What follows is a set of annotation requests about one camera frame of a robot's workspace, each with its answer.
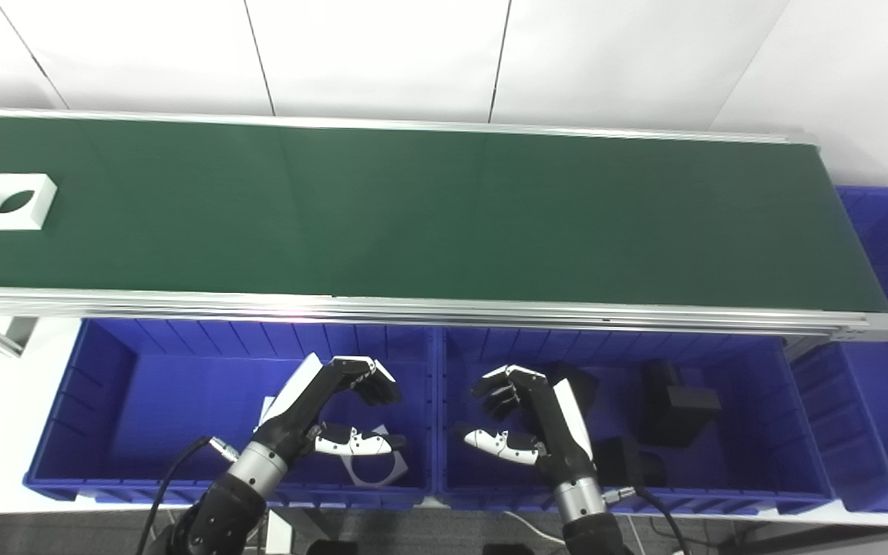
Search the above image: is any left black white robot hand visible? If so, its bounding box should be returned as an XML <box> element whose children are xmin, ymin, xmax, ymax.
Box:
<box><xmin>259</xmin><ymin>355</ymin><xmax>408</xmax><ymax>463</ymax></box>

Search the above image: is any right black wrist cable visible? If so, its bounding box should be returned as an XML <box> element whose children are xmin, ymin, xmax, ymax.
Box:
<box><xmin>604</xmin><ymin>484</ymin><xmax>691</xmax><ymax>555</ymax></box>

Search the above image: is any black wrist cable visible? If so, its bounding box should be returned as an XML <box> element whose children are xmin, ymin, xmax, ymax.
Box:
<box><xmin>604</xmin><ymin>484</ymin><xmax>691</xmax><ymax>555</ymax></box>
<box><xmin>136</xmin><ymin>436</ymin><xmax>241</xmax><ymax>555</ymax></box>

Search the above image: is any green conveyor belt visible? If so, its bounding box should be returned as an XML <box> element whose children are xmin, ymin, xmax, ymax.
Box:
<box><xmin>0</xmin><ymin>116</ymin><xmax>888</xmax><ymax>313</ymax></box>
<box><xmin>0</xmin><ymin>108</ymin><xmax>888</xmax><ymax>344</ymax></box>

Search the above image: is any blue bin with black parts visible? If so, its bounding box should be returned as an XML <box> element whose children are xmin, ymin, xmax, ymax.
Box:
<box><xmin>432</xmin><ymin>328</ymin><xmax>838</xmax><ymax>516</ymax></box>

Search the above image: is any small white box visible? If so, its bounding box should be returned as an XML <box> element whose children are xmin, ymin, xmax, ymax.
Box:
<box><xmin>265</xmin><ymin>509</ymin><xmax>300</xmax><ymax>554</ymax></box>

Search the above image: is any black block with cylinder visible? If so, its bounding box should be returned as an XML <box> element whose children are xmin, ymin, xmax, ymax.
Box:
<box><xmin>639</xmin><ymin>358</ymin><xmax>722</xmax><ymax>448</ymax></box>
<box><xmin>594</xmin><ymin>436</ymin><xmax>670</xmax><ymax>486</ymax></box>
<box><xmin>544</xmin><ymin>362</ymin><xmax>600</xmax><ymax>421</ymax></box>

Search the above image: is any white floor cable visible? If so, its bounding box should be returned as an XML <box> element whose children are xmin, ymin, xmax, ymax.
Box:
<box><xmin>500</xmin><ymin>510</ymin><xmax>562</xmax><ymax>545</ymax></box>

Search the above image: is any blue bin with white parts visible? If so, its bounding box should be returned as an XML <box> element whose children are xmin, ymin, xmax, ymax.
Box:
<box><xmin>24</xmin><ymin>318</ymin><xmax>437</xmax><ymax>510</ymax></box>

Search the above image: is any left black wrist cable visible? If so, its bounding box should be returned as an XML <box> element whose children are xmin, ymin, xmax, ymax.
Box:
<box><xmin>136</xmin><ymin>436</ymin><xmax>241</xmax><ymax>555</ymax></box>

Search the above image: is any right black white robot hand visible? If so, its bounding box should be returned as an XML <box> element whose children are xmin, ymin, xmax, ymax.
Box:
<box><xmin>456</xmin><ymin>365</ymin><xmax>596</xmax><ymax>488</ymax></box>

